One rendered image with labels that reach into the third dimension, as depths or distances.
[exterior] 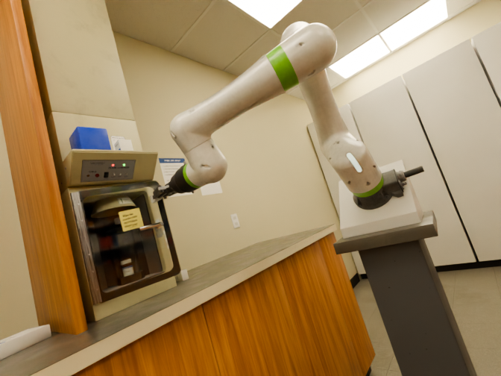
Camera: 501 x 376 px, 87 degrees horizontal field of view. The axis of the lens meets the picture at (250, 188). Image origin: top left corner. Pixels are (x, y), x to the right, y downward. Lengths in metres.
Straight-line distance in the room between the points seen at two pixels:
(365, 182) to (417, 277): 0.35
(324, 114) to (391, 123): 2.52
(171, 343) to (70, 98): 0.98
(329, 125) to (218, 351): 0.87
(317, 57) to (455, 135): 2.77
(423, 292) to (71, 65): 1.57
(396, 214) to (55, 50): 1.45
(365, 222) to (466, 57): 2.71
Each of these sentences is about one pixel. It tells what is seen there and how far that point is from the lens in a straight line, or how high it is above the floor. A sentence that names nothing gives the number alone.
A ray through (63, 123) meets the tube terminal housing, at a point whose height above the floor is 1.66.
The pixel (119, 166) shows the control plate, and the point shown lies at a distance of 1.15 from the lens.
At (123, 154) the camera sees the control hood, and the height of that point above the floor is 1.49.
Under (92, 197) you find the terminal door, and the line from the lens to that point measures 1.12.
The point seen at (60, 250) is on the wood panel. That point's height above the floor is 1.19.
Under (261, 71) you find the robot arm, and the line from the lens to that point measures 0.77.
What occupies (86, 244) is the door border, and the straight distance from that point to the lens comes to 1.09.
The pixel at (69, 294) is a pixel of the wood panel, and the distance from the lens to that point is 0.99.
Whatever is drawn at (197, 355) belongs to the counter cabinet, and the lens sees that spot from 0.98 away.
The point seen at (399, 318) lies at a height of 0.64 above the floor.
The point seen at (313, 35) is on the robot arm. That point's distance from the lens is 0.78.
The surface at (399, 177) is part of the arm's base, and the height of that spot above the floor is 1.10.
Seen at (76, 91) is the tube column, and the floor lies 1.81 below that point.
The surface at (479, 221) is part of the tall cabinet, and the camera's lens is 3.48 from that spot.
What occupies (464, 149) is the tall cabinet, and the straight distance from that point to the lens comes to 3.42.
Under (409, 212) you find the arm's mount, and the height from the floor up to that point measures 0.98.
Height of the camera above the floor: 1.09
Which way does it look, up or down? 8 degrees up
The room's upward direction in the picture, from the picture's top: 17 degrees counter-clockwise
